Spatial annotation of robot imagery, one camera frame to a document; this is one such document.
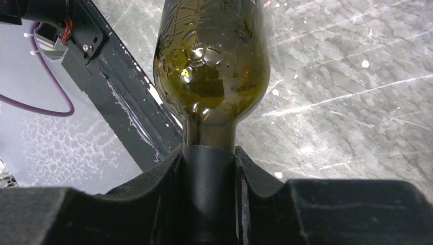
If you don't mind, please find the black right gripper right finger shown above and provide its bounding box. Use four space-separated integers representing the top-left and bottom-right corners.
235 146 432 244

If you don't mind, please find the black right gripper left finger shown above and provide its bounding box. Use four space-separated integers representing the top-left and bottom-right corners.
1 147 181 244

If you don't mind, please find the dark green bottle black neck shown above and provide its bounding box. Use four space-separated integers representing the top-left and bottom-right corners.
153 1 270 244

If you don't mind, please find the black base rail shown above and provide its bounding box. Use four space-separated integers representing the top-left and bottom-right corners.
1 1 181 170

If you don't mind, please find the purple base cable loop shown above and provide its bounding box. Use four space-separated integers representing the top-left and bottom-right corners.
0 21 76 118

